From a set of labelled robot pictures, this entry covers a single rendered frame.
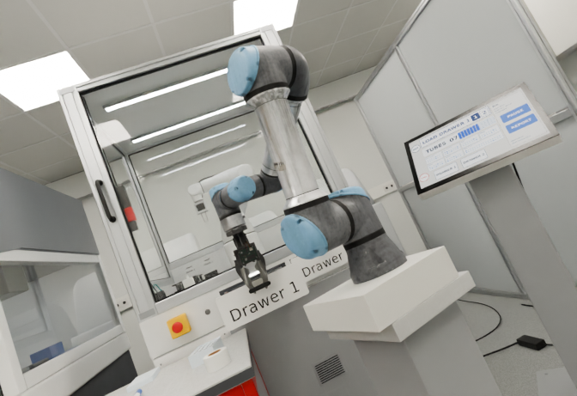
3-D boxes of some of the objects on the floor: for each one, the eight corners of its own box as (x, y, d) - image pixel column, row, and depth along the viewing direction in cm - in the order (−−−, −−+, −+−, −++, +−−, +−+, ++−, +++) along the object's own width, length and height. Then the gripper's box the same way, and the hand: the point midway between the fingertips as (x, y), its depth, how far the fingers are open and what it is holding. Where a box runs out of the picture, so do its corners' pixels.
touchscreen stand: (727, 447, 105) (543, 121, 120) (548, 457, 127) (411, 181, 142) (665, 359, 148) (535, 127, 163) (539, 378, 170) (434, 172, 185)
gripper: (219, 234, 118) (245, 300, 115) (252, 221, 120) (279, 284, 117) (220, 236, 126) (245, 297, 123) (251, 223, 128) (276, 283, 125)
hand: (259, 287), depth 123 cm, fingers open, 3 cm apart
